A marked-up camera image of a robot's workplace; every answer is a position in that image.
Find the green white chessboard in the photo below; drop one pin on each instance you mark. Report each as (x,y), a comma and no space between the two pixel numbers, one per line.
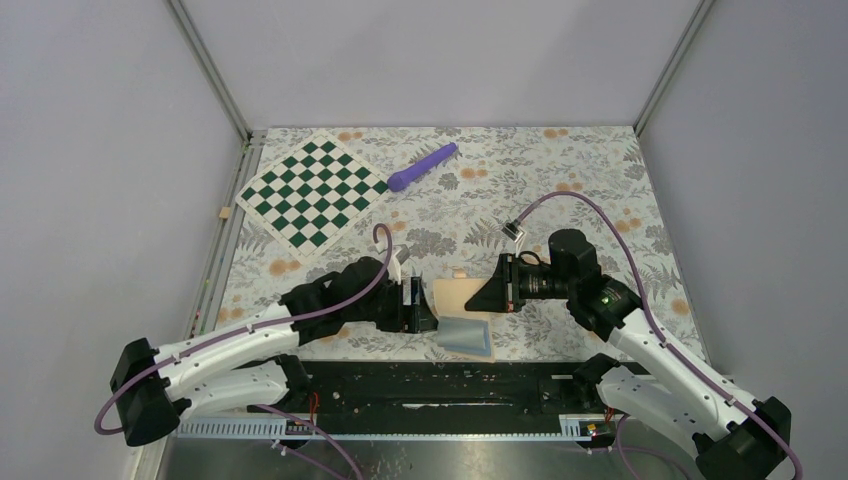
(310,197)

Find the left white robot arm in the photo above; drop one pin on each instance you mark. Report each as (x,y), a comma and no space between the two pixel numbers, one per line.
(156,388)

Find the purple cylindrical handle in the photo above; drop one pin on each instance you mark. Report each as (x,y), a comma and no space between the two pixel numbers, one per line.
(402,179)

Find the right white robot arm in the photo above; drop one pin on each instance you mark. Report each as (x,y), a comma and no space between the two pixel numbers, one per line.
(728,432)

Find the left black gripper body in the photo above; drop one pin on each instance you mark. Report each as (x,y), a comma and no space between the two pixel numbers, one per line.
(390,311)

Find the floral tablecloth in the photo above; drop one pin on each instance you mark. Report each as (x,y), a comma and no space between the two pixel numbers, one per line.
(590,178)

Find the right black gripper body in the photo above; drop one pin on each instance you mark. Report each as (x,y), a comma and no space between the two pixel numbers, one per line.
(536,282)

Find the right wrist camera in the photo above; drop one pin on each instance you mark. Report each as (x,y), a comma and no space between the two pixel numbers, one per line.
(514,231)

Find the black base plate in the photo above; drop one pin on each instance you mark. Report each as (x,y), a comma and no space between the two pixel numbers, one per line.
(389,393)

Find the white slotted cable duct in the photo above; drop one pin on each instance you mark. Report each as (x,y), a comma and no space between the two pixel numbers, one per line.
(558,428)

